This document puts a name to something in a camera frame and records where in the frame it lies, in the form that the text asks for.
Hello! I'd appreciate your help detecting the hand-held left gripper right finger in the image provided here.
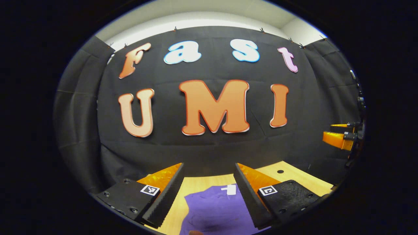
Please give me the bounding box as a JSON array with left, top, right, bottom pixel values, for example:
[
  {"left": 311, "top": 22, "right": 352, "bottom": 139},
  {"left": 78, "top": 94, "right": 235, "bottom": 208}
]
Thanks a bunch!
[{"left": 233, "top": 163, "right": 330, "bottom": 230}]

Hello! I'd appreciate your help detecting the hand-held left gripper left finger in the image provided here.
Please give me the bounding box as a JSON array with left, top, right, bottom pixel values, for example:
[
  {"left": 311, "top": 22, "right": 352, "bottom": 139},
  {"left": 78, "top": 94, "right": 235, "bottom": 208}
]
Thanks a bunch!
[{"left": 94, "top": 163, "right": 185, "bottom": 229}]

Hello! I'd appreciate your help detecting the purple shirt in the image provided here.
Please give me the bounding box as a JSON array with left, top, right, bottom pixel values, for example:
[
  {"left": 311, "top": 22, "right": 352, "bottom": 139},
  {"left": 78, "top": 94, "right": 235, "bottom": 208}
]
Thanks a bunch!
[{"left": 179, "top": 184, "right": 271, "bottom": 235}]

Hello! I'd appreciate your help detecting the black backdrop cloth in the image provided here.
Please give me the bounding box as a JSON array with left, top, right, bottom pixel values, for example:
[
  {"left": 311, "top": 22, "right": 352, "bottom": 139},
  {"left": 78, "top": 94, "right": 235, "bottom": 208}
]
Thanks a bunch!
[{"left": 54, "top": 26, "right": 364, "bottom": 193}]

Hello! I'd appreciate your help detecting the metal stand with equipment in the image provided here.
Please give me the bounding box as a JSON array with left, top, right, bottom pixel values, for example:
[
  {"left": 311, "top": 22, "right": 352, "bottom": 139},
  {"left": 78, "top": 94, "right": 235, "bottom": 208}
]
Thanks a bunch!
[{"left": 350, "top": 70, "right": 365, "bottom": 110}]

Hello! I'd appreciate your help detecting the row of small backdrop clips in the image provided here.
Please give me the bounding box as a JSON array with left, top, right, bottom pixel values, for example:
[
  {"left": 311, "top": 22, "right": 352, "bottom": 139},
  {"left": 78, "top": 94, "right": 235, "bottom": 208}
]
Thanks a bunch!
[{"left": 109, "top": 26, "right": 327, "bottom": 49}]

